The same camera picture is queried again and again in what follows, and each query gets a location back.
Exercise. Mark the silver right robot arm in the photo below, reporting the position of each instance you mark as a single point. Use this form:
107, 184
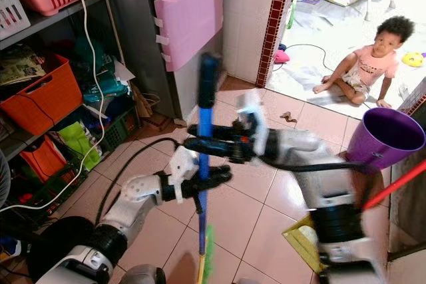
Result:
306, 157

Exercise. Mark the white electric fan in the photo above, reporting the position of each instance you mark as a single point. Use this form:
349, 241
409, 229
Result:
4, 181

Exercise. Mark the lime green bag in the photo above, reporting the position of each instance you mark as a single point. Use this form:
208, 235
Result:
76, 141

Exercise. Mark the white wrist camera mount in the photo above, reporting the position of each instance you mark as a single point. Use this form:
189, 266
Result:
253, 114
183, 167

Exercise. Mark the orange plastic crate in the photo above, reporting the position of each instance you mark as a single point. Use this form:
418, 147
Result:
46, 104

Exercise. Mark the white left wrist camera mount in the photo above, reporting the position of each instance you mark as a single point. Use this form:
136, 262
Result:
183, 167

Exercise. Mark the orange cloth bag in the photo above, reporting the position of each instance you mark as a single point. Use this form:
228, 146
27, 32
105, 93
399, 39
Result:
43, 161

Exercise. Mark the yellow round toy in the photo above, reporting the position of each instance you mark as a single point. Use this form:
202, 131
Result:
413, 60

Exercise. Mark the grey metal cabinet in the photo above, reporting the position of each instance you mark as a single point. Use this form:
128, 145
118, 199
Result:
140, 44

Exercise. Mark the pink foam board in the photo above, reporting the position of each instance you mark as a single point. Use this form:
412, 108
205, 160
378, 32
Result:
193, 11

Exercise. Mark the grey metal shelf rack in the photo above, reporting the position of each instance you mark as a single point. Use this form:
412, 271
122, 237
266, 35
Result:
60, 19

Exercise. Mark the brown paper bag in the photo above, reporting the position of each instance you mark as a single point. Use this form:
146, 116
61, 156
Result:
143, 103

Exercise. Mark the green plastic toy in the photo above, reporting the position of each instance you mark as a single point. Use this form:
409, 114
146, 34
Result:
291, 14

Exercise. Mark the white plastic basket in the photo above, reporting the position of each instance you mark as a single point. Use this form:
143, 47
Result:
13, 8

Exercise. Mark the purple plastic bucket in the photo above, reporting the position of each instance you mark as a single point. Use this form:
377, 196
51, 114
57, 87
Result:
386, 141

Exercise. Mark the printed paper bag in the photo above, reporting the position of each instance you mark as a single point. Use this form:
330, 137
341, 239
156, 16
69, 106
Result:
20, 68

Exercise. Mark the grey robot left leg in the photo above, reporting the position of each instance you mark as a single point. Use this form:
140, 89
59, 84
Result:
143, 275

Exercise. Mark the brown paper scrap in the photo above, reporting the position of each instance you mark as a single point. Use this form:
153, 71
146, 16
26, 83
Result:
288, 117

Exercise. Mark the blue white package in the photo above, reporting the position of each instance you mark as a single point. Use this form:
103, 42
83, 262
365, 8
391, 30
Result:
6, 247

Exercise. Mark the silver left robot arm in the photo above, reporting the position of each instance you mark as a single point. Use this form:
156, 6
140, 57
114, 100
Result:
140, 191

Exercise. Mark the green plastic crate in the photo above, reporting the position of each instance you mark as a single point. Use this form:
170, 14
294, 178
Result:
63, 189
120, 131

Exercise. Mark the teal plastic bag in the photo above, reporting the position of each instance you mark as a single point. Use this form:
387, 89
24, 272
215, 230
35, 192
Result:
106, 88

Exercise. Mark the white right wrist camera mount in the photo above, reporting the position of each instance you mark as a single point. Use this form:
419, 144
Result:
253, 114

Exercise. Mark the child in pink shirt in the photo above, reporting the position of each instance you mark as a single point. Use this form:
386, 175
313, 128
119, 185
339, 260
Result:
373, 68

